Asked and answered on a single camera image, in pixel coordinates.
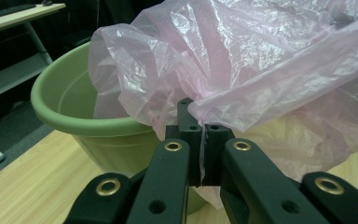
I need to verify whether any green plastic bucket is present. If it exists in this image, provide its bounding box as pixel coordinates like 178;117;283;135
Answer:
30;41;209;216

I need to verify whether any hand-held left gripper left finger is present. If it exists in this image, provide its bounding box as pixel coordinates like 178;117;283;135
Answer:
126;97;205;224

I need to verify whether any pink plastic bag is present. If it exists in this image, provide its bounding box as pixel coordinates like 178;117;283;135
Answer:
88;0;358;210

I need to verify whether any black keyboard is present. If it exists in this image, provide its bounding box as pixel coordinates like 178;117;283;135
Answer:
0;3;37;22

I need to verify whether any desk with white metal frame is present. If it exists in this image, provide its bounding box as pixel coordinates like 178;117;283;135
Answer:
0;3;67;165

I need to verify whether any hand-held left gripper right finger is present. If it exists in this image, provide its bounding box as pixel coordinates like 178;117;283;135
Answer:
203;124;324;224

